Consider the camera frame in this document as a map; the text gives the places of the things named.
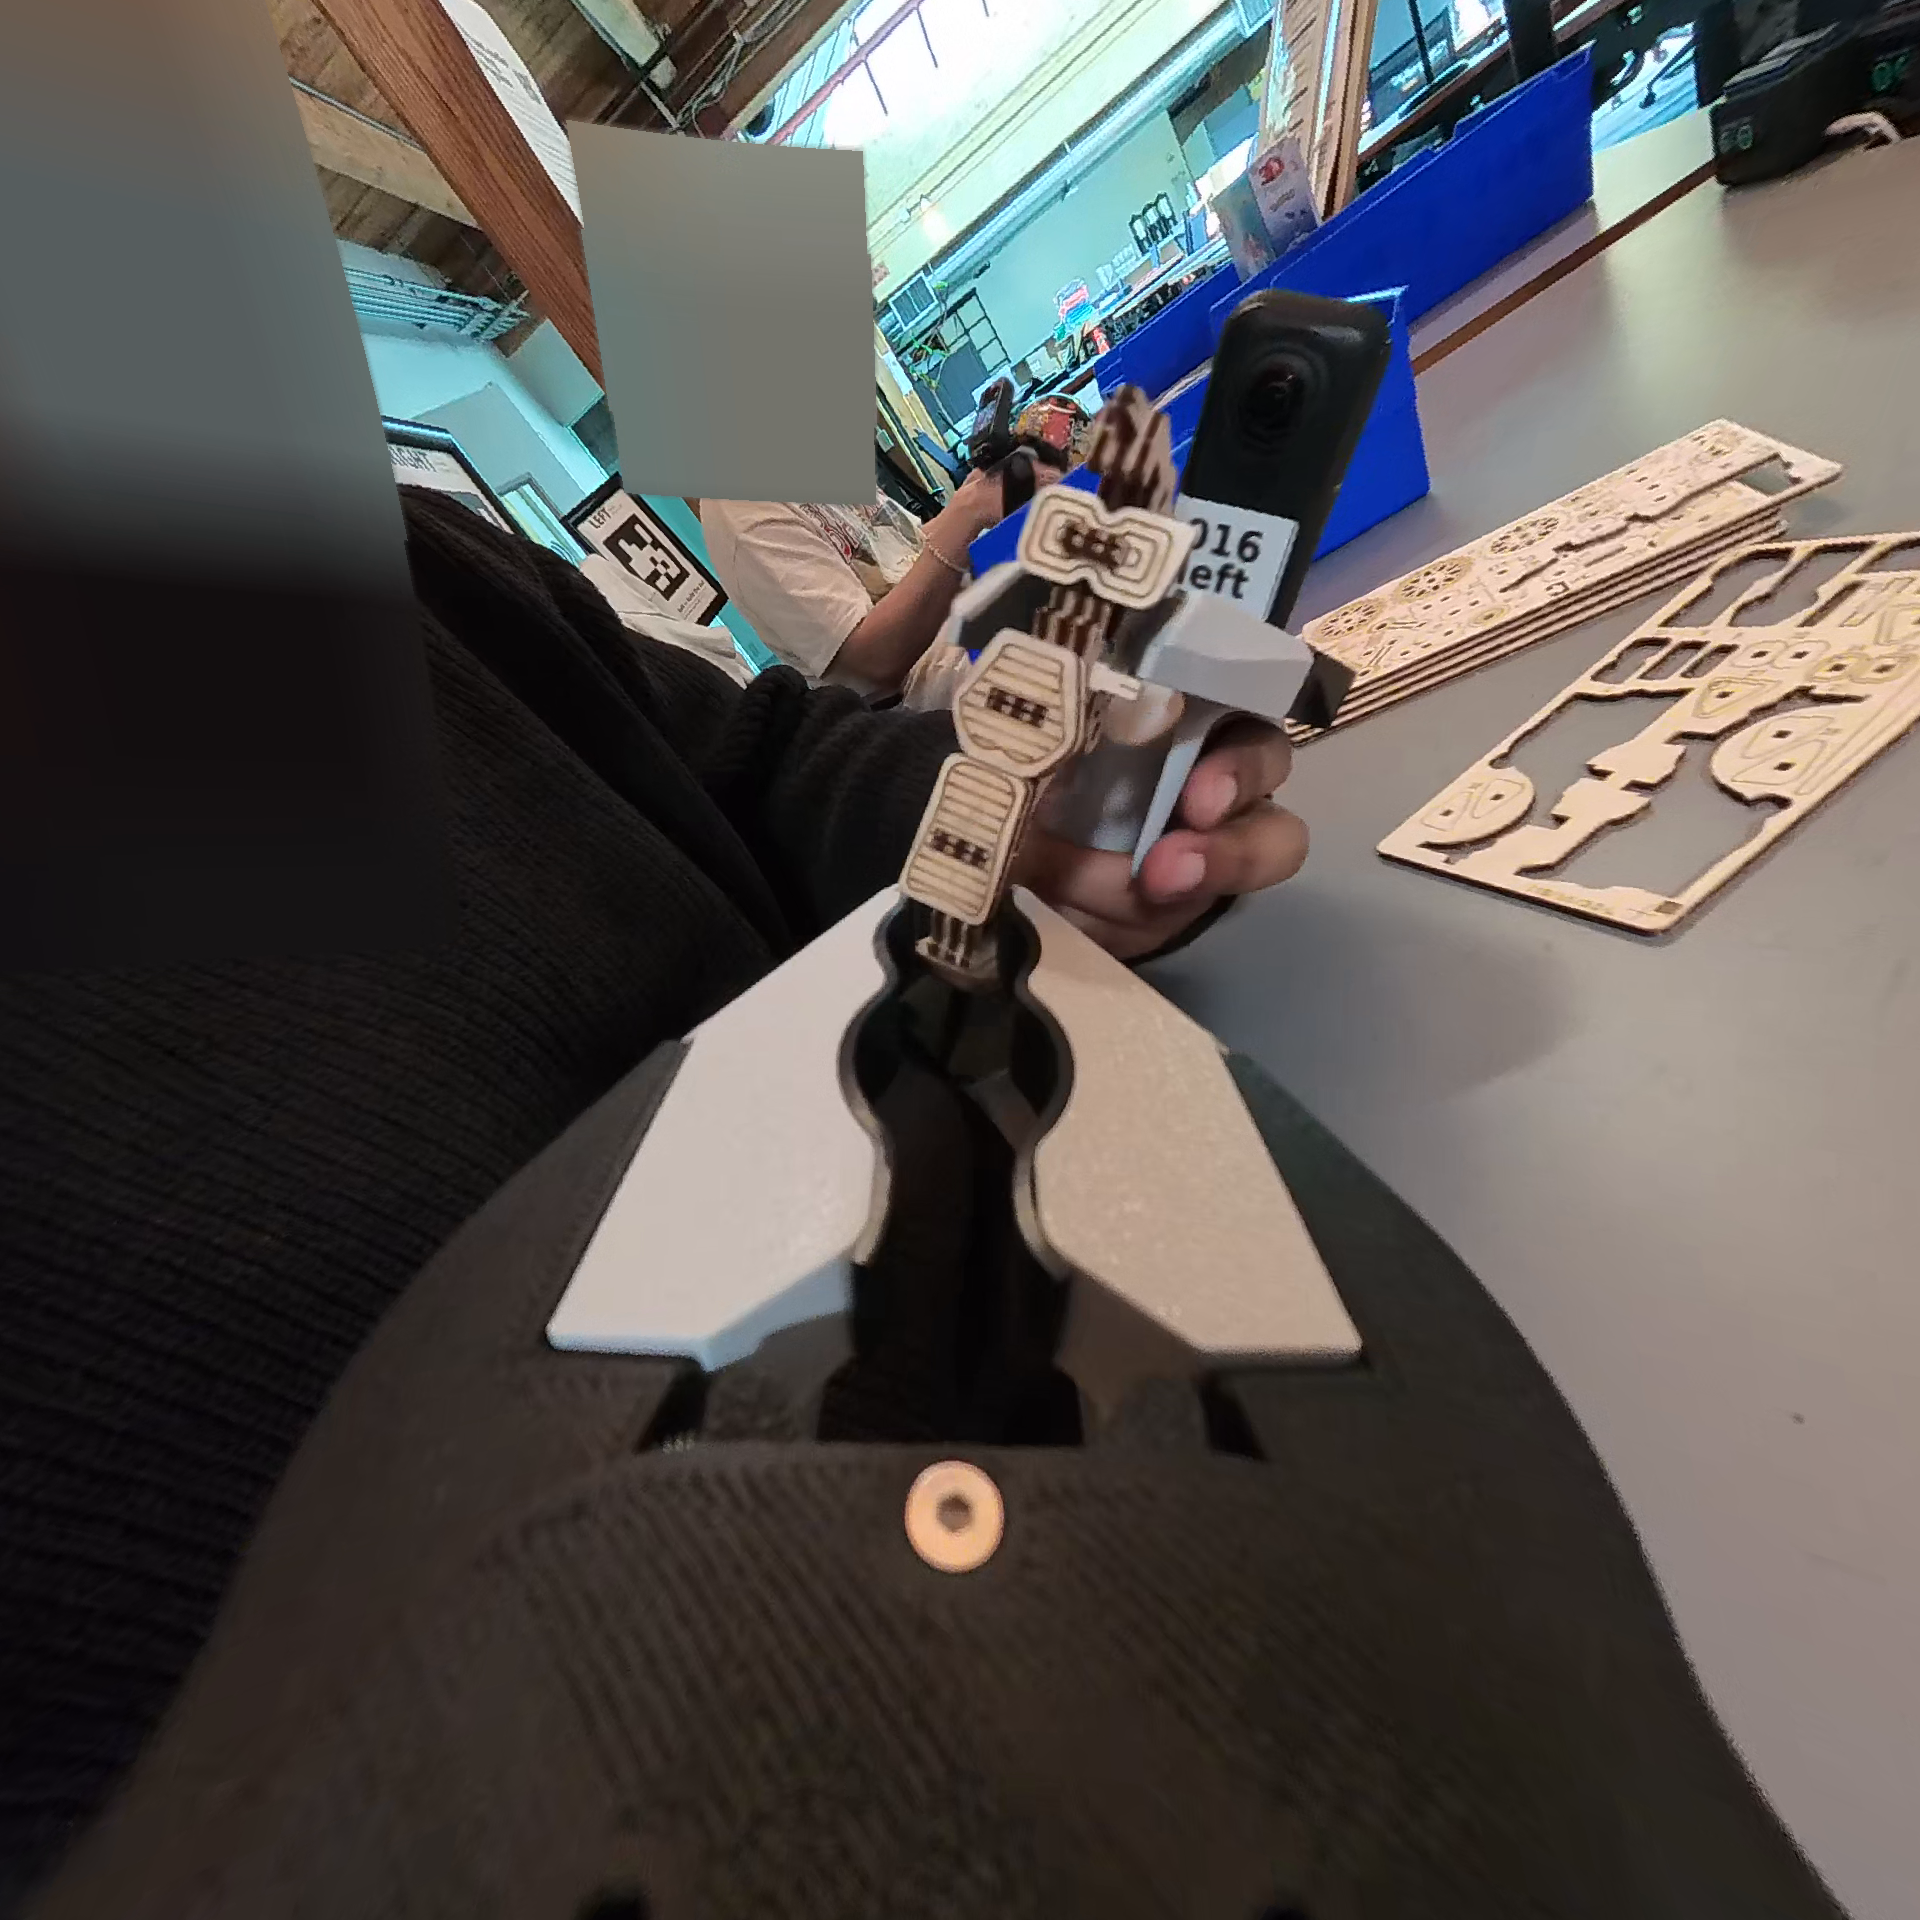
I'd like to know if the black white marker board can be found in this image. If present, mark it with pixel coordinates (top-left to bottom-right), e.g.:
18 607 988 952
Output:
562 472 735 629

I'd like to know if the person's black sweater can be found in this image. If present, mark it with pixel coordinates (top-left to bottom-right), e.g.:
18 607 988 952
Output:
0 482 932 1920

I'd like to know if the white paper sign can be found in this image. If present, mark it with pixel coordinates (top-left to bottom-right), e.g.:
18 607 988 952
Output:
448 0 591 216

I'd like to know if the wooden puzzle sheet with cutouts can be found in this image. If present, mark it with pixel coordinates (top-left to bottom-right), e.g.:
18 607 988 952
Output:
1375 531 1920 941

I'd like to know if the small blue plastic bin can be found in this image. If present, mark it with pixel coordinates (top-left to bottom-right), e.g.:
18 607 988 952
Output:
965 284 1430 584

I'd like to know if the stack of wooden puzzle sheets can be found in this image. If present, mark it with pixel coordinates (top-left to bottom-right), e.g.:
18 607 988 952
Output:
1288 422 1845 743

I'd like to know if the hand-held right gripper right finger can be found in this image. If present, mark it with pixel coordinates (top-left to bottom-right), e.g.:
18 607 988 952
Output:
1006 886 1367 1369

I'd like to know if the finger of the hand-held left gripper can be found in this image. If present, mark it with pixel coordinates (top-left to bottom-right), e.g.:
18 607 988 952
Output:
947 574 1059 707
1112 598 1306 718

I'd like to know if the large blue plastic bin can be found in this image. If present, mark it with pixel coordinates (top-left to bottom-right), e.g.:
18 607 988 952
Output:
1092 43 1592 388

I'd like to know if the wooden puzzle model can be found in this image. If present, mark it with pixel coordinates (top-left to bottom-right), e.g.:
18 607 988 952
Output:
898 383 1190 987

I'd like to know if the person's left forearm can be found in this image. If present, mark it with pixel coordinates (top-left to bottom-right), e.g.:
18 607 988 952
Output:
706 660 1059 975

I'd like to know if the person's left hand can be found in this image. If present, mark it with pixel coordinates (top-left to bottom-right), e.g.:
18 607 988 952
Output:
1033 724 1310 965

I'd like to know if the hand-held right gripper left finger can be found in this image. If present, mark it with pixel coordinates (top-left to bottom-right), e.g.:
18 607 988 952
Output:
547 887 912 1369

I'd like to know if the grey desk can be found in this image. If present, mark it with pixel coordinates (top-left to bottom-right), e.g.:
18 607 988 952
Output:
1162 96 1920 1920

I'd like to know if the black device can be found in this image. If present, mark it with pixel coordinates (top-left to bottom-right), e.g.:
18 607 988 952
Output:
1709 14 1920 190

